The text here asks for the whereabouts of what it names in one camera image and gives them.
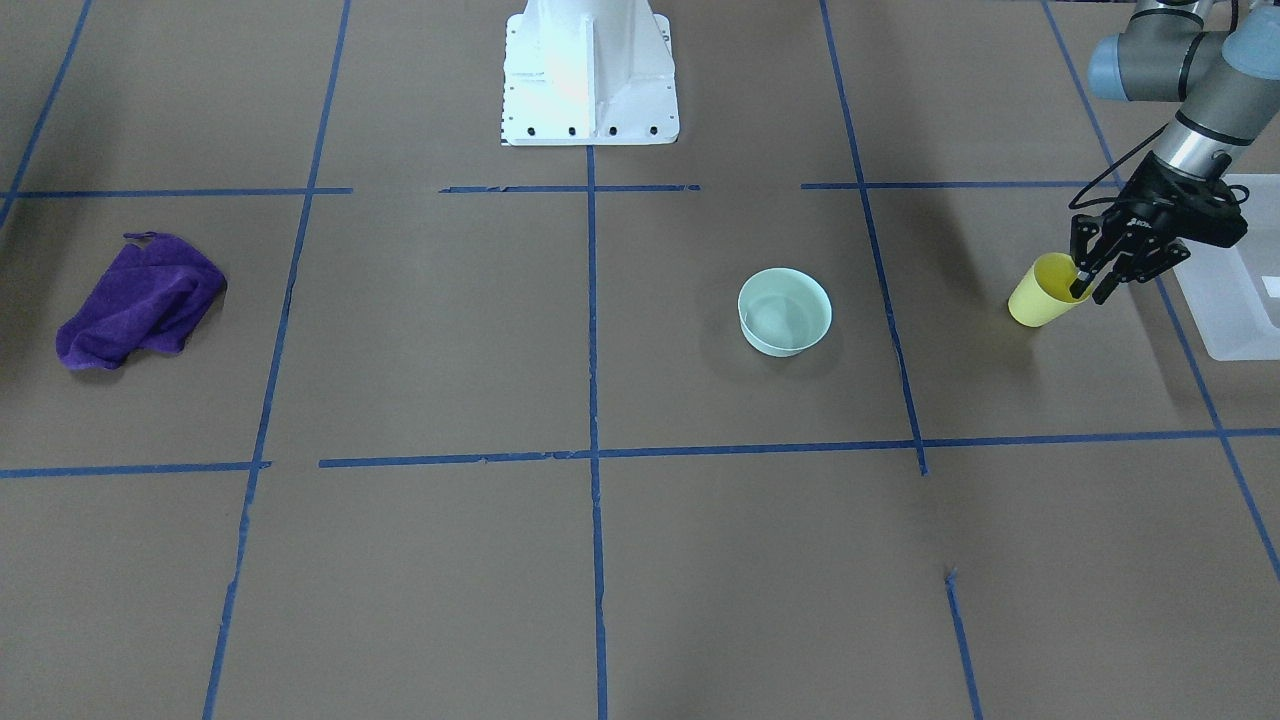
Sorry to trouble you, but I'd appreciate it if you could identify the yellow plastic cup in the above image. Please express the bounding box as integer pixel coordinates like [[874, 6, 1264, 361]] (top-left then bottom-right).
[[1007, 252, 1089, 328]]

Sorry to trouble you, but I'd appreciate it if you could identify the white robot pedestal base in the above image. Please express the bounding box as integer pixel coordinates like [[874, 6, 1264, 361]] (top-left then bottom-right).
[[500, 1, 681, 147]]

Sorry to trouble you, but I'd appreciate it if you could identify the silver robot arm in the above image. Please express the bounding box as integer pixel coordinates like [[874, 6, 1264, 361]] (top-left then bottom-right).
[[1068, 1, 1279, 304]]

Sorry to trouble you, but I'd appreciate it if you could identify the clear plastic storage box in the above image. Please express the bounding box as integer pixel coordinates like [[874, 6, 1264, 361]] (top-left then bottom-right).
[[1175, 174, 1279, 361]]

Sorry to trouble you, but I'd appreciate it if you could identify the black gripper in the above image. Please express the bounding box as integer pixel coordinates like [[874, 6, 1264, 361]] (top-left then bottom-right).
[[1069, 151, 1248, 305]]

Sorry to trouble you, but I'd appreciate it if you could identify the purple microfiber cloth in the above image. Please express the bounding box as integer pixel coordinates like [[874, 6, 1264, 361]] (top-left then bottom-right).
[[55, 231, 228, 372]]

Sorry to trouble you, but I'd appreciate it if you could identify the mint green bowl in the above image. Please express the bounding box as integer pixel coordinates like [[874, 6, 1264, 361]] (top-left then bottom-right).
[[736, 266, 835, 357]]

